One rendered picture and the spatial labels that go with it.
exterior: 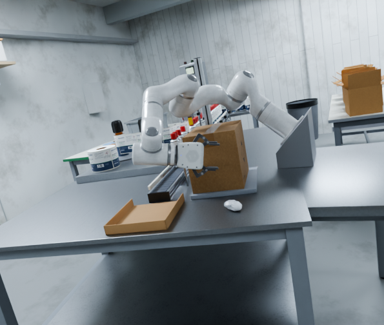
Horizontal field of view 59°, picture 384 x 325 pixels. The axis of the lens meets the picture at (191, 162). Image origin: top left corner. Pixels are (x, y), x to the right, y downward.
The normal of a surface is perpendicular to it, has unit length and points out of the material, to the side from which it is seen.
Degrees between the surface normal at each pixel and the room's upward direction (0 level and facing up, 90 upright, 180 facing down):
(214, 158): 90
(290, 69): 90
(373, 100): 90
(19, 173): 90
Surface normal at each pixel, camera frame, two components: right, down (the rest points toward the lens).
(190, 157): 0.09, 0.13
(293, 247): -0.20, 0.26
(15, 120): 0.90, -0.08
